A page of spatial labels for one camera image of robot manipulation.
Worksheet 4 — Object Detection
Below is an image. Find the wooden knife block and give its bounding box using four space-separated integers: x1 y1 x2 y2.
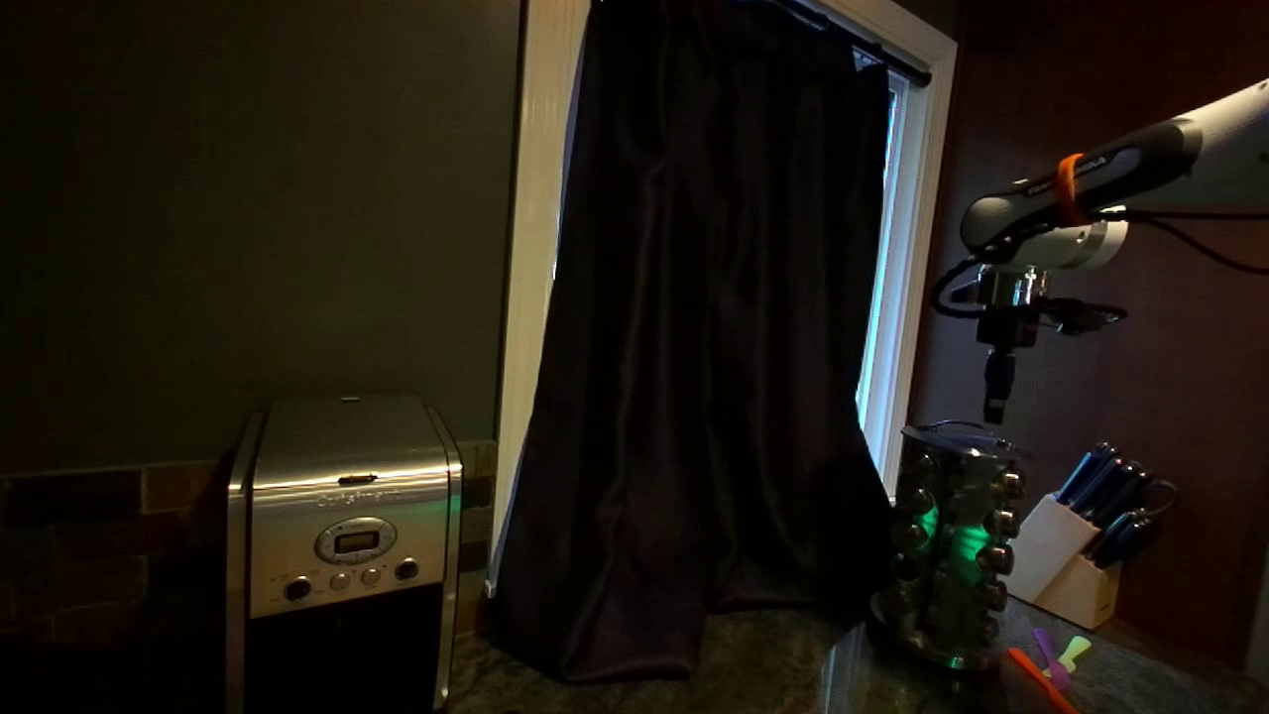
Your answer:
1005 493 1124 632

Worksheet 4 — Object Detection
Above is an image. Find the white framed window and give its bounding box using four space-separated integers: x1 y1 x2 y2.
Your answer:
486 0 959 599

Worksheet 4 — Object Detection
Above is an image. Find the dark curtain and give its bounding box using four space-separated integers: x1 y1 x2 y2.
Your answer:
493 0 894 685

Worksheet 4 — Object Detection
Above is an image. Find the bunch of dark-handled knives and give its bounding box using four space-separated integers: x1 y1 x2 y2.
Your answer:
1053 442 1180 572

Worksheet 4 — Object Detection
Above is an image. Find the stainless steel coffee maker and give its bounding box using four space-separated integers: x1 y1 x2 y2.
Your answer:
225 395 465 714

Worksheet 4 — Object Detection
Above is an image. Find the revolving spice jar rack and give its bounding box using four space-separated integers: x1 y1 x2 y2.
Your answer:
871 420 1029 674

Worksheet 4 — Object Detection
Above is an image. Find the purple plastic utensil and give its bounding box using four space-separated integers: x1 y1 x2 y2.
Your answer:
1030 627 1073 691

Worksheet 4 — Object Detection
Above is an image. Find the black curtain rod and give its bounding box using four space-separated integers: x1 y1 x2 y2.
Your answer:
773 0 934 87

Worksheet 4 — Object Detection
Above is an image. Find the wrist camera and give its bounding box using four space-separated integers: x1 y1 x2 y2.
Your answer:
1040 298 1128 335

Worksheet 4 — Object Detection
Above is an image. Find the yellow-green plastic utensil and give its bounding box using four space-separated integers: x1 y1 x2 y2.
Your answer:
1043 635 1093 680

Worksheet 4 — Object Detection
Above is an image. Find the orange plastic utensil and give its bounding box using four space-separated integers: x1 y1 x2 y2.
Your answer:
1007 647 1083 714

